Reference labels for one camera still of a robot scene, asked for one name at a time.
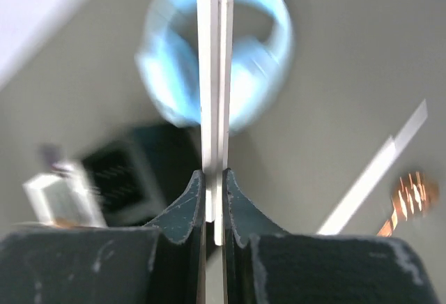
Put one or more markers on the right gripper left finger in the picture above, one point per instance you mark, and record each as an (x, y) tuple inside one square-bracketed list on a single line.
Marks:
[(154, 263)]

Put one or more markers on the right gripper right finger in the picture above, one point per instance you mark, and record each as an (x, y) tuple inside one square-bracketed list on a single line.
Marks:
[(263, 263)]

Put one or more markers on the white chopstick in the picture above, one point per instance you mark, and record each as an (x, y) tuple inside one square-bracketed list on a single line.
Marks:
[(208, 38), (225, 45), (392, 148)]

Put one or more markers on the black utensil container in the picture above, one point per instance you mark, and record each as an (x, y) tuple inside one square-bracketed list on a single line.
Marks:
[(140, 172)]

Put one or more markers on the white utensil container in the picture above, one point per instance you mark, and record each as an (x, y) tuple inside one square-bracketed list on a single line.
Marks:
[(64, 197)]

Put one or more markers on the rainbow spoon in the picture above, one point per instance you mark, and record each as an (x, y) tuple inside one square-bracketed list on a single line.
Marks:
[(51, 157)]

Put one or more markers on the copper spoon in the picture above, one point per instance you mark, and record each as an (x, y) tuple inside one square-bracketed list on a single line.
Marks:
[(414, 196)]

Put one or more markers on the light blue headphones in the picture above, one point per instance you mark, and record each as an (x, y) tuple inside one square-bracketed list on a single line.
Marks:
[(193, 71)]

